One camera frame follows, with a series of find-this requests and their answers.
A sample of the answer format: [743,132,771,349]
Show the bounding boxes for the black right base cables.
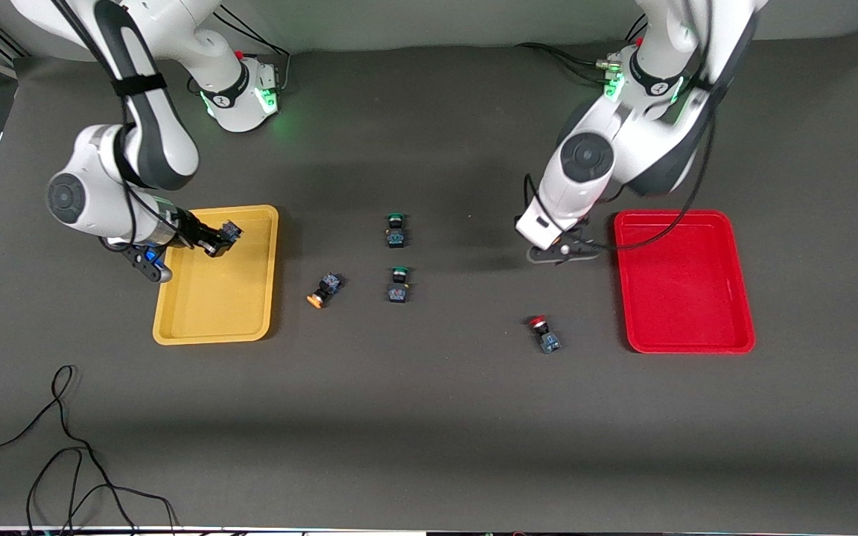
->
[187,9,293,94]

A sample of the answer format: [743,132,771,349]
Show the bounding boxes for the red plastic tray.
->
[614,210,756,354]

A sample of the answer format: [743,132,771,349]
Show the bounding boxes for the black left base cables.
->
[515,13,652,84]

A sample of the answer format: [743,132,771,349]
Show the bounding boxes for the dark grey table mat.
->
[0,33,858,534]

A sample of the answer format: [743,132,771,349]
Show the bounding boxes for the loose black cable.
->
[25,447,178,535]
[0,364,139,535]

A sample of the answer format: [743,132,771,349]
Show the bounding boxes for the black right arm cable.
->
[49,0,184,250]

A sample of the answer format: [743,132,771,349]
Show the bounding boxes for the red push button switch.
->
[527,315,562,354]

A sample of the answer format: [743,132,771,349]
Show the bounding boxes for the yellow plastic tray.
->
[152,205,280,346]

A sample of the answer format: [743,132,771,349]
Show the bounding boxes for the black base cables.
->
[187,9,293,94]
[515,13,652,84]

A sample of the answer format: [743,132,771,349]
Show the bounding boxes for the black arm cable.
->
[522,0,722,251]
[49,0,184,250]

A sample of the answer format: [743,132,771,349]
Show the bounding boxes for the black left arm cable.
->
[522,0,722,251]

